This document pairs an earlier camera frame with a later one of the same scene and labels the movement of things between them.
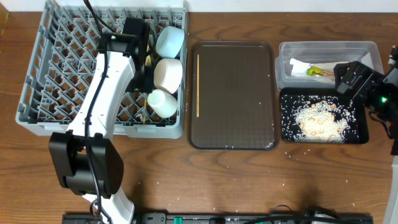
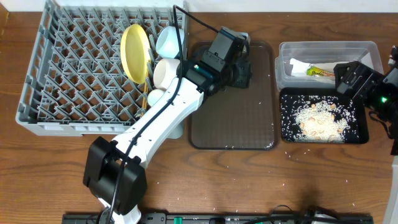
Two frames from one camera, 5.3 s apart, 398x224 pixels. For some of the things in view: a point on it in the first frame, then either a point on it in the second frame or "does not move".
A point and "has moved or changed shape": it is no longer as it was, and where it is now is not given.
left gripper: [148, 84] -> [242, 79]
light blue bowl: [169, 41] does not move
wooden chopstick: [198, 91] has moved or changed shape
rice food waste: [318, 119] does not move
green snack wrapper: [313, 71] does not move
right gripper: [370, 79] does not move
